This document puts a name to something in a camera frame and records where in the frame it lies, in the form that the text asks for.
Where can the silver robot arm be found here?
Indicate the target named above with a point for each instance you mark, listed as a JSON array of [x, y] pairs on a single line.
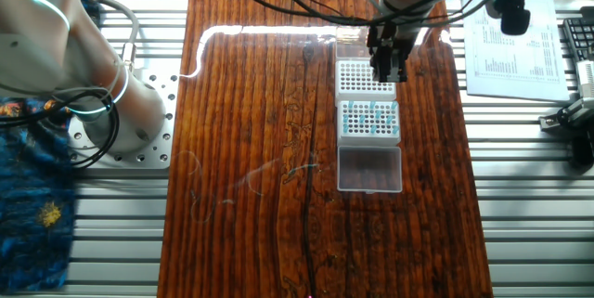
[[42, 33]]

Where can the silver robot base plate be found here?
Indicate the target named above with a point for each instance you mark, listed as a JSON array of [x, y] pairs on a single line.
[[158, 149]]

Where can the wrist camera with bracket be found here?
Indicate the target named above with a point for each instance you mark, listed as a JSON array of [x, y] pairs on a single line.
[[512, 15]]

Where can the printed paper sheet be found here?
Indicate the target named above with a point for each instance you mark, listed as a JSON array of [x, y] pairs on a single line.
[[510, 56]]

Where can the black keyboard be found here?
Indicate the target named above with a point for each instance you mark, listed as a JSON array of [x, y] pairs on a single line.
[[580, 38]]

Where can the white pipette tip box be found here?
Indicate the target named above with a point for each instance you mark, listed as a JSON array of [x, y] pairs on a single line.
[[369, 139], [355, 96]]

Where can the blue patterned cloth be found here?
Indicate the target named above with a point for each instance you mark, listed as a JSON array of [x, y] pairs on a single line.
[[32, 233]]

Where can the black mount block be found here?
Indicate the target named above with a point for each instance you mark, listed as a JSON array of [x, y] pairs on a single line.
[[584, 149]]

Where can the small silver camera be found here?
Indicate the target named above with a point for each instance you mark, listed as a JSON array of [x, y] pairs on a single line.
[[587, 80]]

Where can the brown wooden board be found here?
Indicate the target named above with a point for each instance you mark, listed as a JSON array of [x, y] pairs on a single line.
[[260, 149]]

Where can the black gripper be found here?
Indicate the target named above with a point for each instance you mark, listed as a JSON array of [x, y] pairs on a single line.
[[387, 40]]

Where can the metal mount bracket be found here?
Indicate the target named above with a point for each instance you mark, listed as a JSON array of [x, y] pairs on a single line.
[[573, 114]]

